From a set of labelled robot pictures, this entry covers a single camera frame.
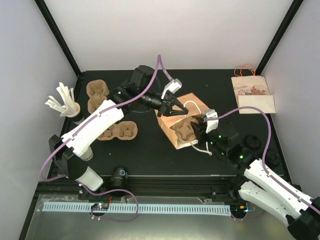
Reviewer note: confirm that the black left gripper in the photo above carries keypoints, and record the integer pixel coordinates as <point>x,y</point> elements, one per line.
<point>166,104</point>

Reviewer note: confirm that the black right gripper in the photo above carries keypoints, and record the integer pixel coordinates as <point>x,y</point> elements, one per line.
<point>200,130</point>

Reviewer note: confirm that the brown pulp cup carrier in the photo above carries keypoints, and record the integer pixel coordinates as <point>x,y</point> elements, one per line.
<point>183,130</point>
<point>124,130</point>

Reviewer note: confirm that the brown paper takeout bag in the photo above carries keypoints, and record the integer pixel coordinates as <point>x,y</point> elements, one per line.
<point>196,108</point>

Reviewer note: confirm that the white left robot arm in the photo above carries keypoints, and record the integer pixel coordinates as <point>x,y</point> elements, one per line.
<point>71,151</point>

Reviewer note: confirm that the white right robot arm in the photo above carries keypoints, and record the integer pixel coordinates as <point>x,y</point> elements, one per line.
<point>258,184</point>

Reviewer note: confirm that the white paper coffee cup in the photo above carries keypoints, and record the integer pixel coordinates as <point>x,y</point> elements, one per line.
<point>87,155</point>

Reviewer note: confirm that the black lid on table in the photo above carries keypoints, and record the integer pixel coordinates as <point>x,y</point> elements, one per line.
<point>252,142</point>
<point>272,158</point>

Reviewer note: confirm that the stack of pulp cup carriers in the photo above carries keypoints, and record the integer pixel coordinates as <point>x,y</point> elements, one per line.
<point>97,91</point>

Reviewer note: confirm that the stack of black cup lids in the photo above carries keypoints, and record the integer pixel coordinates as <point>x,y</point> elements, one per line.
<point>118,181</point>

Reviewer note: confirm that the cup of white wrapped stirrers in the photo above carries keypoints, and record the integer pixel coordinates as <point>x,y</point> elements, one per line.
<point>70,108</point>

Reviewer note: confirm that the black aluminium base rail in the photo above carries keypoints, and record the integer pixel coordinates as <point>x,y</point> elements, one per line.
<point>218,189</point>

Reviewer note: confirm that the printed paper bag orange handles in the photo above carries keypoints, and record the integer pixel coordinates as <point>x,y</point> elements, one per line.
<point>251,90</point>

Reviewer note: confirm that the light blue cable duct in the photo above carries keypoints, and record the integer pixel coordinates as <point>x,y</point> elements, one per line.
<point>132,208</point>

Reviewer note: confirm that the black right frame post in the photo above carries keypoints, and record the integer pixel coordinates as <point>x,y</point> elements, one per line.
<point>285,23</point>

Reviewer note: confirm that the black frame post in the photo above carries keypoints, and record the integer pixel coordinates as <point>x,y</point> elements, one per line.
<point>49,19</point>
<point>285,23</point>

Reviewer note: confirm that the black left frame post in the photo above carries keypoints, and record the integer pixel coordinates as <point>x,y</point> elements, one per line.
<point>49,19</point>

